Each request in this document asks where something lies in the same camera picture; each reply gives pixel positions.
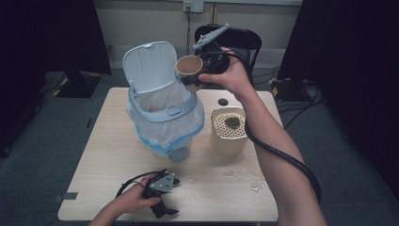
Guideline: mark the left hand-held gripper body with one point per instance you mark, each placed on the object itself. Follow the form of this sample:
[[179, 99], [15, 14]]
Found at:
[[163, 183]]

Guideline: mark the brown paper cup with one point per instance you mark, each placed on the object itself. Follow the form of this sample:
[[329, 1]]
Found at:
[[188, 66]]

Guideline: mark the grey tape strip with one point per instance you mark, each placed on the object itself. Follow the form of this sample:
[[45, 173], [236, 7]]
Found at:
[[67, 196]]

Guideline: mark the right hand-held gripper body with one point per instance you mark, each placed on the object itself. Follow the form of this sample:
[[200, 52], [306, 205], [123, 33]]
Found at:
[[215, 61]]

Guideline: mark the person's right hand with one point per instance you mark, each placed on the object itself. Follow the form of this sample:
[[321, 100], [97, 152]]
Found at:
[[235, 77]]

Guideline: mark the white wall socket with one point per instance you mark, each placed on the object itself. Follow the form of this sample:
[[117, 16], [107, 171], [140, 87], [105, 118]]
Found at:
[[193, 5]]

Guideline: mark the dark wet tea leaves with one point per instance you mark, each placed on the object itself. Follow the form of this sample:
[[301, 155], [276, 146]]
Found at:
[[233, 122]]

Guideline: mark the black folding chair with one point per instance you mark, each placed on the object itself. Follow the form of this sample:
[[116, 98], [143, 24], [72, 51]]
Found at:
[[247, 39]]

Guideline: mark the black stand base yellow tape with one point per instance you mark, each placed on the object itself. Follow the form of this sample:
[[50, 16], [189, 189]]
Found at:
[[78, 84], [288, 89]]

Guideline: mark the person's left hand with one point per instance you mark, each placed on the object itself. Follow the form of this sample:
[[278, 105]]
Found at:
[[135, 197]]

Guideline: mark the dark curtain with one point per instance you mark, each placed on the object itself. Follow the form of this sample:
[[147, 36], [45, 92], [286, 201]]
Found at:
[[37, 47], [351, 62]]

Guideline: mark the grey pedal bin white lid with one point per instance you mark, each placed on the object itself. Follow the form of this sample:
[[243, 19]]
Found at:
[[150, 66]]

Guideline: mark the beige container with perforated strainer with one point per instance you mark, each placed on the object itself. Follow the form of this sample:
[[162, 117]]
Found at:
[[229, 144]]

